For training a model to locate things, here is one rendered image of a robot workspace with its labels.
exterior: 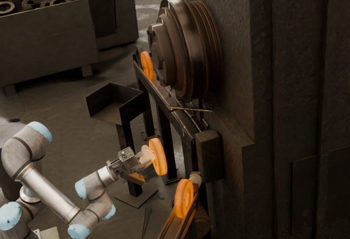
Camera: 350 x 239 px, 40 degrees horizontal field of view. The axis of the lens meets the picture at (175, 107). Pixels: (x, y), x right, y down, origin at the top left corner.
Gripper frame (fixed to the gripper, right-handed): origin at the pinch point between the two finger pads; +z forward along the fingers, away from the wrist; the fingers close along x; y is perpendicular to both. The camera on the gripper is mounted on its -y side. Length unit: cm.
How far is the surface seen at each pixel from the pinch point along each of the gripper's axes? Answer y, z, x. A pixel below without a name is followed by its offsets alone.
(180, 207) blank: -11.1, -2.0, -22.4
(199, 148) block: -14.1, 17.0, 6.3
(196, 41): 29.5, 35.1, 14.0
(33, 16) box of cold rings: -11, -42, 267
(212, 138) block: -11.8, 24.0, 5.4
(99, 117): -22, -20, 83
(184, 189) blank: -7.6, 2.6, -18.8
